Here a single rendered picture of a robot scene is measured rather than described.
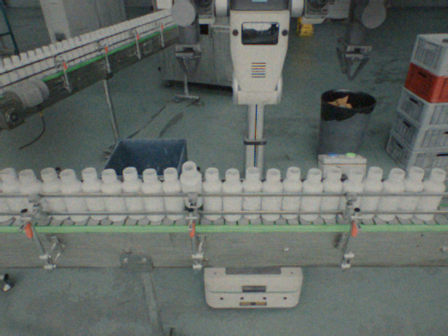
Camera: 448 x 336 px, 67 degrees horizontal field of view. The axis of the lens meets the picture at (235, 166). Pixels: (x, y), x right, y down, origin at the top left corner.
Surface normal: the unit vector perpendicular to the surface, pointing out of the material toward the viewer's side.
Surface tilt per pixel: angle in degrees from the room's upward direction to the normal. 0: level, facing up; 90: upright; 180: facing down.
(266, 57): 90
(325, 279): 0
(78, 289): 0
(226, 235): 90
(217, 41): 90
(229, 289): 90
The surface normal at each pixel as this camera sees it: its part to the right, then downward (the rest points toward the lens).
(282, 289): 0.00, 0.55
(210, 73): -0.30, 0.53
